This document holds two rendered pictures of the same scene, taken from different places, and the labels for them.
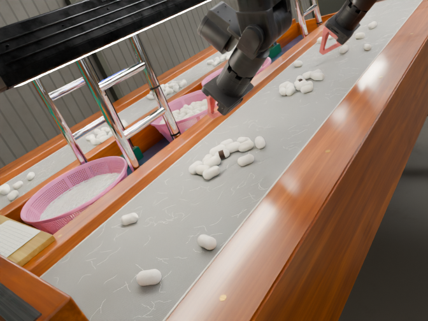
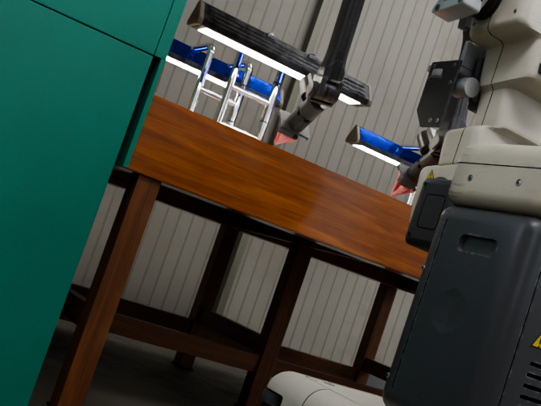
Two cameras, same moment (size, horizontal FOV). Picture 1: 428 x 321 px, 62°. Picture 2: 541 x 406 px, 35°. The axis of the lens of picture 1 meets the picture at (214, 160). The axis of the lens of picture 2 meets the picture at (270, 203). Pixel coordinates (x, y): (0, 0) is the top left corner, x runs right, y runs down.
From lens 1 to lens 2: 1.92 m
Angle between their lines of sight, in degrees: 32
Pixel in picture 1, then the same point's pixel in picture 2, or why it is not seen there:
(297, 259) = (238, 135)
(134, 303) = not seen: hidden behind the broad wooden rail
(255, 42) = (311, 89)
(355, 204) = (290, 182)
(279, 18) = (330, 88)
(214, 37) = (303, 86)
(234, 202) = not seen: hidden behind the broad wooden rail
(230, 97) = (289, 126)
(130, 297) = not seen: hidden behind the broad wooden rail
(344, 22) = (409, 171)
